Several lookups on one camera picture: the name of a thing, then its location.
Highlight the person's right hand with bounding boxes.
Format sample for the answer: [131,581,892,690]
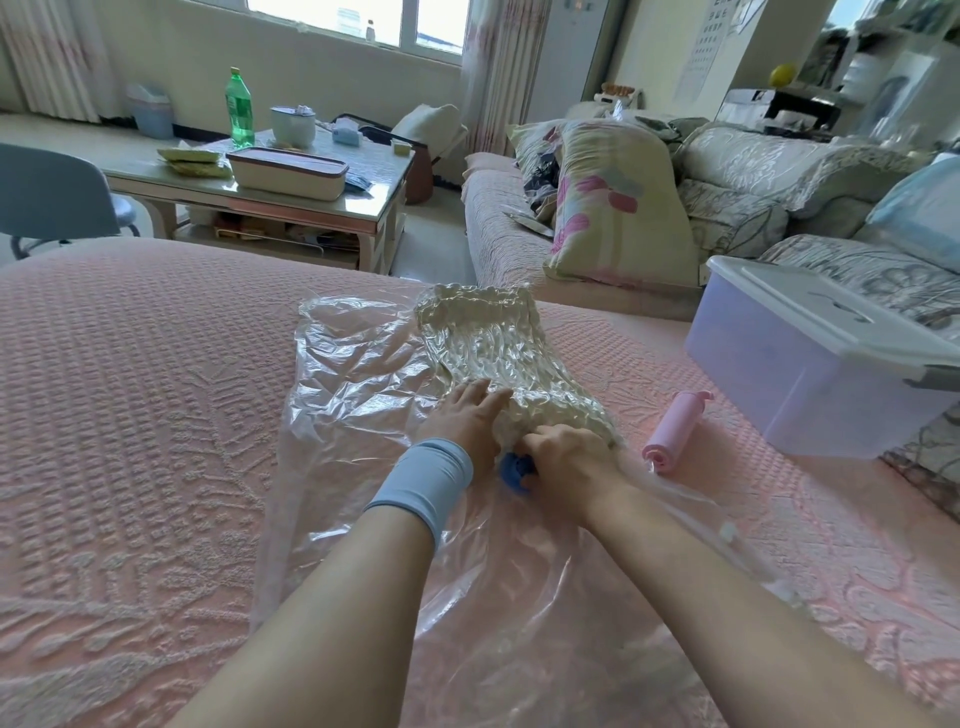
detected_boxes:
[521,423,630,528]

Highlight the person's left hand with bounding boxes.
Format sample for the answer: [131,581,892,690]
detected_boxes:
[414,378,516,468]

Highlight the blue valve cap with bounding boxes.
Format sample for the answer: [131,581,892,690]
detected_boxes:
[500,452,540,495]

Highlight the clear plastic vacuum bag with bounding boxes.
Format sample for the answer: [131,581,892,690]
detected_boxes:
[249,283,815,728]

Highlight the person's left forearm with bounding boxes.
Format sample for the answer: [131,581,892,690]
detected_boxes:
[168,504,438,728]

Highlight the person's right forearm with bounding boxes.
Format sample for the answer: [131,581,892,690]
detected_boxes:
[581,476,939,728]

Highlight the compressed cream fabric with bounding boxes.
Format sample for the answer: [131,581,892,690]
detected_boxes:
[414,283,625,455]

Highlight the light blue wristband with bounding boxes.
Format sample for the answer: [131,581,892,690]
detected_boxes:
[363,438,476,554]

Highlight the pink hand pump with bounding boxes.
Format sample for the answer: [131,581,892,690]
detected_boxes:
[642,389,714,476]

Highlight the glass-top coffee table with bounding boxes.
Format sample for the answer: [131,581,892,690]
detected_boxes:
[101,126,418,276]

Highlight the floral pink pillow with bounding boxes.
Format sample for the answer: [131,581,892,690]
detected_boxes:
[543,120,704,291]

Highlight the dark patterned cushion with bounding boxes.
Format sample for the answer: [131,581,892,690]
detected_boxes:
[507,120,565,230]

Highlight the clear plastic storage box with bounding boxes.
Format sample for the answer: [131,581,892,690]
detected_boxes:
[684,255,960,461]

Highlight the wooden chair with white hat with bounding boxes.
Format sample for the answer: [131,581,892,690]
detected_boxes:
[337,102,468,206]

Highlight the cream rectangular box brown rim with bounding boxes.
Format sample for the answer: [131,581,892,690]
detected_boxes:
[225,147,351,203]

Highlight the white lidded pot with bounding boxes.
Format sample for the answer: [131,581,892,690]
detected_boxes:
[269,105,318,150]

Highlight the pale pink curtain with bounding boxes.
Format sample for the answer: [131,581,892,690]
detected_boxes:
[0,0,115,124]
[459,0,553,156]

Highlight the floral patterned sofa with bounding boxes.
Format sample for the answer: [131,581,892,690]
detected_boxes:
[460,118,960,325]

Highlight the pink textured bedspread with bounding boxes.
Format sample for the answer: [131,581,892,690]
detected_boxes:
[0,238,960,728]

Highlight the white standing air conditioner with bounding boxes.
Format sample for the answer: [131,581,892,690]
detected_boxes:
[528,0,628,126]

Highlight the yellow-green packets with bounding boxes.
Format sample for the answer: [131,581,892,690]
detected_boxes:
[156,146,234,180]

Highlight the green plastic bottle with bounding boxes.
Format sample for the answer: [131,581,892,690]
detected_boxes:
[225,67,257,150]

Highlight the window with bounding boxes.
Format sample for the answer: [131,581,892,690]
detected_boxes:
[246,0,471,55]

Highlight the black side table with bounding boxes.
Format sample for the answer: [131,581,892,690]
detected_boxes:
[715,87,843,135]

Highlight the light blue pillow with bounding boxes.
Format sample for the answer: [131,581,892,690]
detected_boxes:
[864,153,960,276]

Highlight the grey chair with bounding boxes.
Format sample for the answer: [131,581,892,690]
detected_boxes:
[0,142,143,262]

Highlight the white shelf unit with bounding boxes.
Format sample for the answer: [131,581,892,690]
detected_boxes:
[795,0,960,153]

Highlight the white wall chart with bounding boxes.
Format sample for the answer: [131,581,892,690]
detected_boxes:
[672,0,768,104]

